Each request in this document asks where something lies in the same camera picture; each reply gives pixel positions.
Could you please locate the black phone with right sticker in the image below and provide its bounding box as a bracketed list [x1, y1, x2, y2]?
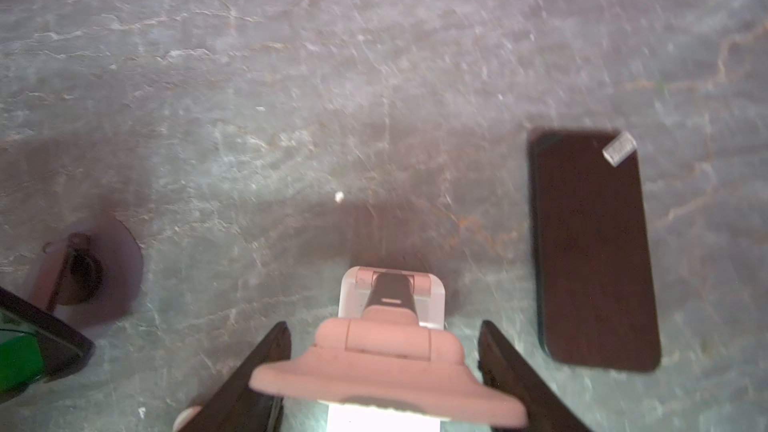
[527, 128, 661, 373]

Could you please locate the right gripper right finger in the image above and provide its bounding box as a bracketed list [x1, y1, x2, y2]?
[477, 320, 590, 432]

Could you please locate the white phone stand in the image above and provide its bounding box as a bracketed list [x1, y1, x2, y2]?
[249, 267, 529, 431]

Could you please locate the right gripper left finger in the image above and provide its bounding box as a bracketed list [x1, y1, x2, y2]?
[177, 321, 291, 432]

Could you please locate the black phone far left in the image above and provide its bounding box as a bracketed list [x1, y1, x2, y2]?
[1, 289, 95, 402]

